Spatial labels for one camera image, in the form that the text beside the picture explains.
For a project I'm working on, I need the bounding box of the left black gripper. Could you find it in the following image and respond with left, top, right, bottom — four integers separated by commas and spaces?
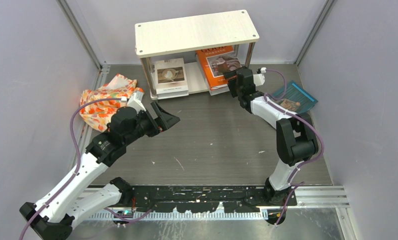
123, 101, 179, 146

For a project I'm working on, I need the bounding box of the orange good morning book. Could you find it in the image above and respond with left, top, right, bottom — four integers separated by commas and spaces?
195, 45, 242, 89

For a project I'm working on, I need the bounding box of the white grey cover book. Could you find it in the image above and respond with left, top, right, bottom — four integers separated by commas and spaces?
208, 86, 230, 96

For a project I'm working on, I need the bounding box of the afternoon tea book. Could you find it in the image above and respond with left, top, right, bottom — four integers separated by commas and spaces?
154, 58, 189, 99

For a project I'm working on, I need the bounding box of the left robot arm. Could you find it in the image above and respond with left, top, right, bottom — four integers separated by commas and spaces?
19, 99, 180, 240

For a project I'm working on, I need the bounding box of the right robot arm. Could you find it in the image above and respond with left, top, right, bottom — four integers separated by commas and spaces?
223, 66, 324, 206

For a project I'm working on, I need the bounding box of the white two-tier shelf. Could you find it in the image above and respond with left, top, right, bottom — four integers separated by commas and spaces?
134, 9, 260, 100

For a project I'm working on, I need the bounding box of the orange floral cloth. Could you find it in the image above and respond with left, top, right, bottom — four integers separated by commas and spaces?
79, 73, 144, 132

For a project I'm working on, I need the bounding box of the teal cover book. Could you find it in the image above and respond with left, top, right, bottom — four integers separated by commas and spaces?
272, 80, 319, 114

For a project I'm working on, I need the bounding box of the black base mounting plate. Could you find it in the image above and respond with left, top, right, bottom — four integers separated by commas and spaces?
114, 185, 297, 214

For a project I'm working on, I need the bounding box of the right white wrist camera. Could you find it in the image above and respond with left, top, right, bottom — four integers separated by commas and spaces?
253, 67, 267, 86

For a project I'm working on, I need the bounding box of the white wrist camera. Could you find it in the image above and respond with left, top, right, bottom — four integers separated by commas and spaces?
253, 67, 267, 86
121, 90, 146, 113

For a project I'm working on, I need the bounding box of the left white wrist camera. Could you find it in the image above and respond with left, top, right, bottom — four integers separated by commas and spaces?
121, 90, 146, 113

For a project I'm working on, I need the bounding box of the aluminium rail frame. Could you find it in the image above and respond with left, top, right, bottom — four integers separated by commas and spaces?
62, 66, 349, 230

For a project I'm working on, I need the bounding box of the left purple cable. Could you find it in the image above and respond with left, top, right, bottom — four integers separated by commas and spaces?
18, 96, 154, 240

